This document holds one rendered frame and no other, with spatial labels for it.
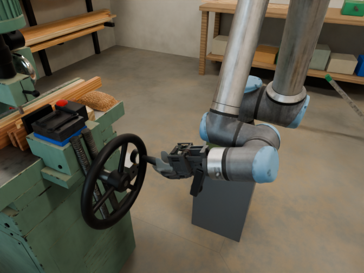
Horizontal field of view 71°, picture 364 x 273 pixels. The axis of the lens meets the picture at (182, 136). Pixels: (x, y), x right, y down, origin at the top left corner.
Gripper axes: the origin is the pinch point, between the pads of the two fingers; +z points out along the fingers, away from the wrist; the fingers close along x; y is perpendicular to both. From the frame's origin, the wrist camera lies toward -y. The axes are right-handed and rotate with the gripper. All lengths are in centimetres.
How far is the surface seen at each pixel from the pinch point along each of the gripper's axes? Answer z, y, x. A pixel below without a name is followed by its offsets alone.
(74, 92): 32.0, 26.8, -8.9
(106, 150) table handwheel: -0.2, 16.6, 14.5
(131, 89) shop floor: 161, -25, -179
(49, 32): 216, 62, -152
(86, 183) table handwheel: 1.9, 12.5, 22.5
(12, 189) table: 19.6, 15.9, 30.2
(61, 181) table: 12.7, 12.1, 22.1
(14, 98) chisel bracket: 25.0, 34.4, 14.5
